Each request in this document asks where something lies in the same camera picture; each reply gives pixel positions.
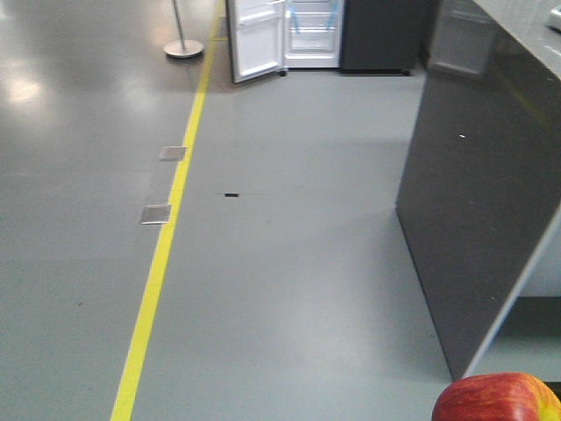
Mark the red yellow apple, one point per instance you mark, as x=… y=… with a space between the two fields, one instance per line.
x=500 y=396

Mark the grey fridge with open door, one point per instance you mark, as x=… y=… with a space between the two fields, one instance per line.
x=355 y=37

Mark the silver floor plate far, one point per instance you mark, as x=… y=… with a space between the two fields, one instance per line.
x=172 y=153

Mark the silver floor plate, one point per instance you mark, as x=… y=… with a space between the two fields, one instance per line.
x=155 y=214
x=172 y=153

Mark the silver floor plate near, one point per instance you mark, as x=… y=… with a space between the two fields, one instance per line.
x=155 y=214

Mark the metal stanchion pole with base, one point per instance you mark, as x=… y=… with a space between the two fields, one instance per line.
x=182 y=48

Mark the grey speckled kitchen counter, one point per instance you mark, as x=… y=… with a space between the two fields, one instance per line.
x=479 y=199

